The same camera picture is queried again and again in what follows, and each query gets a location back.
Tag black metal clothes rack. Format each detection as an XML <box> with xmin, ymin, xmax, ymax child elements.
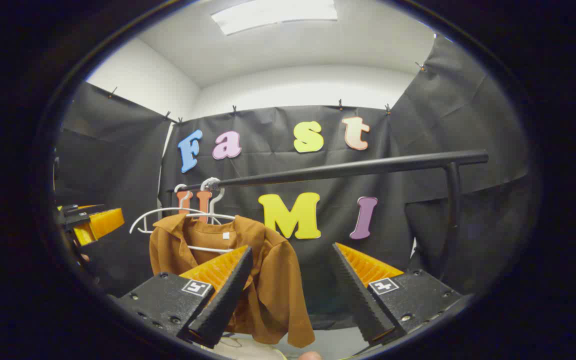
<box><xmin>165</xmin><ymin>150</ymin><xmax>489</xmax><ymax>282</ymax></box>

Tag brown shirt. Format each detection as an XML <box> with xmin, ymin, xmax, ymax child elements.
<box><xmin>149</xmin><ymin>214</ymin><xmax>316</xmax><ymax>349</ymax></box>

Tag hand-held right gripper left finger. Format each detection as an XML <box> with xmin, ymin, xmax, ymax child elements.
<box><xmin>113</xmin><ymin>245</ymin><xmax>254</xmax><ymax>349</ymax></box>

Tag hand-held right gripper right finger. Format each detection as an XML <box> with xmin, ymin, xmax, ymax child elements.
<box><xmin>331</xmin><ymin>242</ymin><xmax>464</xmax><ymax>347</ymax></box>

